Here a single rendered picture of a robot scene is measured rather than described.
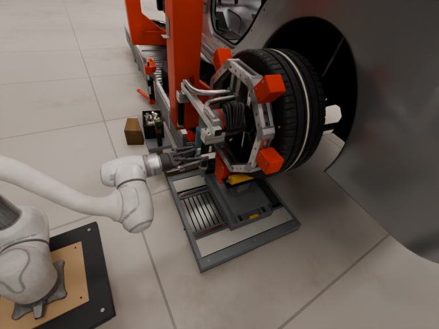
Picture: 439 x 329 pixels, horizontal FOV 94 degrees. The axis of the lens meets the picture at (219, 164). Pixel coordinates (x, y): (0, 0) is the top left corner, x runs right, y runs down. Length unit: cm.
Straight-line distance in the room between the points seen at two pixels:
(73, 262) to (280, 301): 118
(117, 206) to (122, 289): 88
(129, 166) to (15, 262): 54
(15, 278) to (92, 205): 46
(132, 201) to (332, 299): 141
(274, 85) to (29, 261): 110
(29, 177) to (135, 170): 28
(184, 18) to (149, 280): 149
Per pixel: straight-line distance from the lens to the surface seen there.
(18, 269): 108
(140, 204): 72
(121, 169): 79
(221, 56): 115
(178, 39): 130
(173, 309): 146
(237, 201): 151
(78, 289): 126
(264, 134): 85
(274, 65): 94
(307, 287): 166
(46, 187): 73
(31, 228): 119
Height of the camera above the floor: 143
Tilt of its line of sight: 44 degrees down
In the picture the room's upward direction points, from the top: 10 degrees clockwise
